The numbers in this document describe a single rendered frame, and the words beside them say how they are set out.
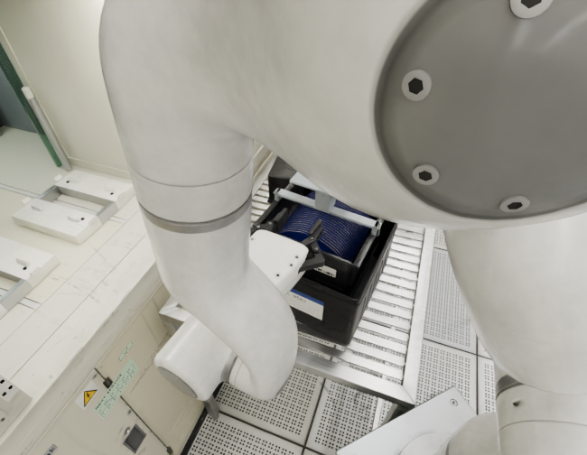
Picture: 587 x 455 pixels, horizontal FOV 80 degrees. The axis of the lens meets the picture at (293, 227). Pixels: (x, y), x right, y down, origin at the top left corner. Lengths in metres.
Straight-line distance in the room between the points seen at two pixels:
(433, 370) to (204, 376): 1.37
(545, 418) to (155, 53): 0.39
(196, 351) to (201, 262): 0.18
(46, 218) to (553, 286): 1.02
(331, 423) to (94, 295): 1.04
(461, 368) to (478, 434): 1.25
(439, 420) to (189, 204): 0.68
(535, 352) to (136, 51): 0.27
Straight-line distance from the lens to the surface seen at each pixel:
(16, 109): 1.54
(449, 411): 0.83
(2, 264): 1.00
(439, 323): 1.86
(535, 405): 0.41
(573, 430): 0.40
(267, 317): 0.38
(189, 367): 0.45
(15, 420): 0.79
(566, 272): 0.22
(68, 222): 1.02
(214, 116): 0.19
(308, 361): 0.81
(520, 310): 0.23
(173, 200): 0.25
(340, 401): 1.59
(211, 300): 0.34
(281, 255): 0.55
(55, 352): 0.83
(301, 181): 0.68
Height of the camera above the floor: 1.49
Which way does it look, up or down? 44 degrees down
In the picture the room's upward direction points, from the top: straight up
